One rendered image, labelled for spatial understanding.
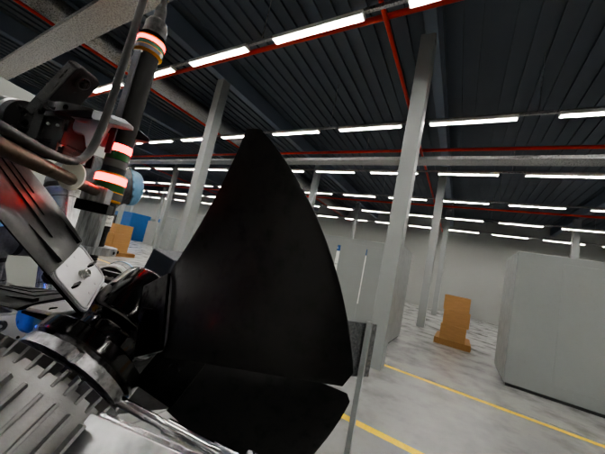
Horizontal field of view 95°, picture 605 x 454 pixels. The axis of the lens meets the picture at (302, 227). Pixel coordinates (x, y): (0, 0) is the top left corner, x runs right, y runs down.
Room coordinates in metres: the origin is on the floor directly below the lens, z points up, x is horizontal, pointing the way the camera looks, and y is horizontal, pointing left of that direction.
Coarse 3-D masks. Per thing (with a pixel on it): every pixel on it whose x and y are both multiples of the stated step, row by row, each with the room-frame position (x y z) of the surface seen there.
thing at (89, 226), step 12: (84, 192) 0.39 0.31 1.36; (108, 192) 0.40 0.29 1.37; (84, 204) 0.39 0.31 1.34; (96, 204) 0.40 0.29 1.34; (108, 204) 0.42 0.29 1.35; (84, 216) 0.40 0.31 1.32; (96, 216) 0.41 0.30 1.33; (84, 228) 0.40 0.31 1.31; (96, 228) 0.41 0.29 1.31; (84, 240) 0.41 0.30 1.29; (96, 240) 0.41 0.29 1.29; (96, 252) 0.42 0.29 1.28; (108, 252) 0.43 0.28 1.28
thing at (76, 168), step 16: (144, 0) 0.36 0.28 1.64; (128, 48) 0.35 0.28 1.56; (112, 96) 0.35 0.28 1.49; (112, 112) 0.36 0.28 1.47; (0, 128) 0.19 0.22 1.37; (96, 128) 0.35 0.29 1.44; (32, 144) 0.23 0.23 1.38; (96, 144) 0.34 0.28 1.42; (64, 160) 0.28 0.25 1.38; (80, 160) 0.31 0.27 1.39; (80, 176) 0.32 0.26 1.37
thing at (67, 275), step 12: (84, 252) 0.39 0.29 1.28; (72, 264) 0.36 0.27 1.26; (84, 264) 0.38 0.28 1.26; (60, 276) 0.33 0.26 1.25; (72, 276) 0.35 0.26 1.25; (96, 276) 0.40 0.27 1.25; (60, 288) 0.33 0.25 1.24; (84, 288) 0.36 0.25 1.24; (96, 288) 0.39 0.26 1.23; (72, 300) 0.34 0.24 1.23; (84, 300) 0.35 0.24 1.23
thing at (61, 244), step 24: (0, 168) 0.28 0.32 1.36; (24, 168) 0.33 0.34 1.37; (0, 192) 0.27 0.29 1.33; (24, 192) 0.31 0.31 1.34; (48, 192) 0.38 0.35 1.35; (0, 216) 0.26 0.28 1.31; (24, 216) 0.29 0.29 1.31; (48, 216) 0.33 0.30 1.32; (24, 240) 0.29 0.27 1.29; (48, 240) 0.32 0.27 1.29; (72, 240) 0.37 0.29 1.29; (48, 264) 0.31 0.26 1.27
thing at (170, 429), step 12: (120, 408) 0.35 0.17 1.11; (132, 408) 0.35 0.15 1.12; (144, 408) 0.36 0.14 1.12; (144, 420) 0.35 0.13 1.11; (156, 420) 0.35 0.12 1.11; (168, 420) 0.35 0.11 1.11; (168, 432) 0.34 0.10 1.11; (180, 432) 0.35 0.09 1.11; (192, 432) 0.35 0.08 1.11; (180, 444) 0.34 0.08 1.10; (192, 444) 0.34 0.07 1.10; (204, 444) 0.34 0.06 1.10; (216, 444) 0.35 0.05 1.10
